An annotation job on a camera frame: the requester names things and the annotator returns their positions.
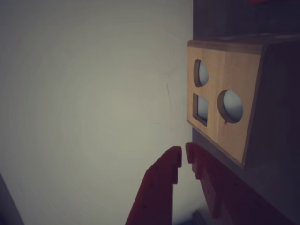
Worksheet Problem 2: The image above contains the wooden shape sorter box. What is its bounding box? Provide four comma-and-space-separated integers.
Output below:
187, 32, 300, 169

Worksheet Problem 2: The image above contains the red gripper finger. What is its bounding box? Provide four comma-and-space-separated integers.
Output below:
185, 141, 300, 225
125, 145, 183, 225

